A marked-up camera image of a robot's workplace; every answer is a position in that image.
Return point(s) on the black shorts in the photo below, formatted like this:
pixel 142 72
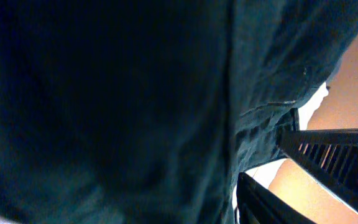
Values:
pixel 146 111

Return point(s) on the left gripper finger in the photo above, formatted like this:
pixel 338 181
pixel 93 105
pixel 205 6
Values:
pixel 257 205

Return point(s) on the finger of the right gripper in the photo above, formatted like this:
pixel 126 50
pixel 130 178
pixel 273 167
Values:
pixel 330 157

